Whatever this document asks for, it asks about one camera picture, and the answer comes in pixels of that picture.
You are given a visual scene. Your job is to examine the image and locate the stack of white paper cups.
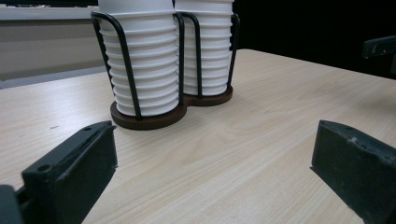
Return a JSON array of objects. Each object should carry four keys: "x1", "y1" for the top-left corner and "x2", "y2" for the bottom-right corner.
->
[
  {"x1": 174, "y1": 0, "x2": 235, "y2": 97},
  {"x1": 97, "y1": 0, "x2": 185, "y2": 118}
]

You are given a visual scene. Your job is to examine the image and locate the black wire cup rack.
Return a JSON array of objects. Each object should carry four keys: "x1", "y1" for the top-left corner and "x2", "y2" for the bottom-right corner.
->
[{"x1": 91, "y1": 10, "x2": 241, "y2": 131}]

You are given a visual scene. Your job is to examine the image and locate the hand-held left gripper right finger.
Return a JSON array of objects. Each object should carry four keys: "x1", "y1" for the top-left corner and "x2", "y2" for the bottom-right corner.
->
[{"x1": 309, "y1": 119, "x2": 396, "y2": 224}]

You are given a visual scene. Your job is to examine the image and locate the white ledge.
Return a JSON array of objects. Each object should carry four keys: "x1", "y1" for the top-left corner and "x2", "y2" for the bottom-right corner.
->
[{"x1": 0, "y1": 4, "x2": 101, "y2": 21}]

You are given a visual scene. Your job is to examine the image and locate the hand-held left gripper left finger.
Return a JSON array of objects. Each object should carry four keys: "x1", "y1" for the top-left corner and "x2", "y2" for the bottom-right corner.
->
[{"x1": 21, "y1": 120, "x2": 120, "y2": 224}]

